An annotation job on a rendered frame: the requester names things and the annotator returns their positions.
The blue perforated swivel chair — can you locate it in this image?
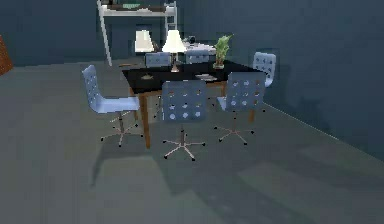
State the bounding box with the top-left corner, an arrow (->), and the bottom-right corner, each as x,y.
161,79 -> 208,162
185,49 -> 211,65
144,52 -> 172,68
81,64 -> 144,148
252,51 -> 277,89
213,71 -> 267,146

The grey flat book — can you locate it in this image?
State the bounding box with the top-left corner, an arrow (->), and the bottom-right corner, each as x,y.
195,73 -> 218,82

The black top wooden dining table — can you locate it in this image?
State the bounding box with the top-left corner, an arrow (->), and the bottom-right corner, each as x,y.
121,60 -> 264,150

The white desk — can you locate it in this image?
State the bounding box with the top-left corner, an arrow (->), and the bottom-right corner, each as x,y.
182,41 -> 218,56

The green potted house plant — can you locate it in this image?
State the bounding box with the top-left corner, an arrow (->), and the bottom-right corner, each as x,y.
212,34 -> 233,70

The white shade table lamp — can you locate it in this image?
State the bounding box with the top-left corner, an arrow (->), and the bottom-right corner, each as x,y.
161,29 -> 188,73
134,30 -> 155,54

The brown wooden furniture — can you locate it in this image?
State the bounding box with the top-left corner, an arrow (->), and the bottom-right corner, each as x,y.
0,34 -> 15,77

